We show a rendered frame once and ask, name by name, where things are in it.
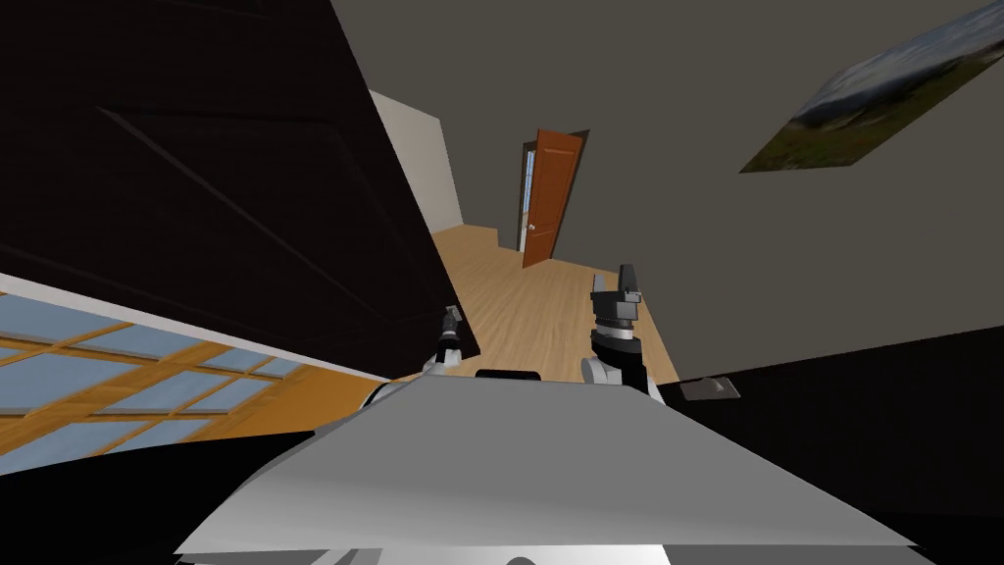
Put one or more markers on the brown door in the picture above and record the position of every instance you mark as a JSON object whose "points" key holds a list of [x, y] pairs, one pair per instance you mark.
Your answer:
{"points": [[551, 196]]}

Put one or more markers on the landscape picture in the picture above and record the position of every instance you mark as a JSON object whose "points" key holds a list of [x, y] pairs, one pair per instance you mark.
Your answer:
{"points": [[878, 102]]}

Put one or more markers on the black door leaf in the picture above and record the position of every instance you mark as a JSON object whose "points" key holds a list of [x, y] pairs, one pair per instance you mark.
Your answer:
{"points": [[204, 157]]}

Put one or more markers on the orange framed window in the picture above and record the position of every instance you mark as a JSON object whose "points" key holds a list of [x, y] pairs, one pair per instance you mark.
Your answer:
{"points": [[118, 384]]}

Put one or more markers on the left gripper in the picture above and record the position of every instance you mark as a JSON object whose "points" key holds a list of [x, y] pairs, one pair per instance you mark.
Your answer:
{"points": [[451, 323]]}

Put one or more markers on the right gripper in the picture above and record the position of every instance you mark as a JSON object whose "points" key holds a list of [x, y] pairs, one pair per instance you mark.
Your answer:
{"points": [[616, 306]]}

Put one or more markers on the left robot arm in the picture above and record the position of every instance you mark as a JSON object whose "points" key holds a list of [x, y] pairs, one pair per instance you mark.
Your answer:
{"points": [[445, 357]]}

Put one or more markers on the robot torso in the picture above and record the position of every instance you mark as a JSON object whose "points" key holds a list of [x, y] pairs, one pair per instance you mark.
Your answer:
{"points": [[502, 471]]}

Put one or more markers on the black table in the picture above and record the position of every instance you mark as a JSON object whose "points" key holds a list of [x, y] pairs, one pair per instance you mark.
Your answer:
{"points": [[863, 439]]}

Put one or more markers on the small grey block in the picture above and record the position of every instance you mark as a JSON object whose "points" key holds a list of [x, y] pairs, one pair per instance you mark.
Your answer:
{"points": [[710, 388]]}

